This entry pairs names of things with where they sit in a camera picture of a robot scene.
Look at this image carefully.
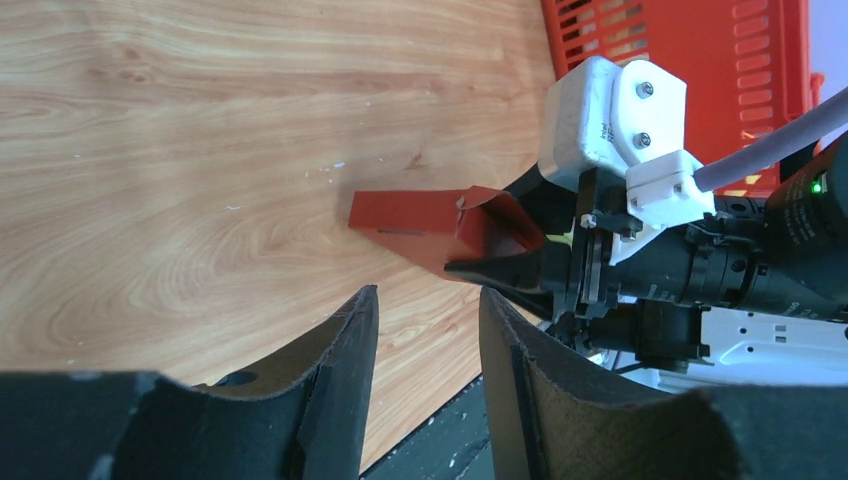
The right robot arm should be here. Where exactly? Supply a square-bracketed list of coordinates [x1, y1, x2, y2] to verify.
[444, 138, 847, 373]

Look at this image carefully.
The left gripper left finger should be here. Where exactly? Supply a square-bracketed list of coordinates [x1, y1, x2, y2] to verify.
[1, 285, 379, 479]

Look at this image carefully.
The red plastic shopping basket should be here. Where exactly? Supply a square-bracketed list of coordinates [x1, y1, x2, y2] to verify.
[542, 1, 822, 197]

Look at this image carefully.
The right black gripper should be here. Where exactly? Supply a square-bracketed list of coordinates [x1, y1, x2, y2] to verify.
[444, 165, 636, 345]

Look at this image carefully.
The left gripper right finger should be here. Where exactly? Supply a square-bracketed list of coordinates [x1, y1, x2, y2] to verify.
[479, 287, 847, 479]

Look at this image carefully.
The red paper box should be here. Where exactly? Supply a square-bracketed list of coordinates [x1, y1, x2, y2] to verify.
[348, 186, 545, 279]

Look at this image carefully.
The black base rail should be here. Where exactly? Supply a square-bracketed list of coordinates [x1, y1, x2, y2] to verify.
[361, 377, 495, 480]

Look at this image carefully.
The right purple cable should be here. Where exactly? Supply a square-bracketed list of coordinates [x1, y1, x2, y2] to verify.
[692, 86, 848, 195]

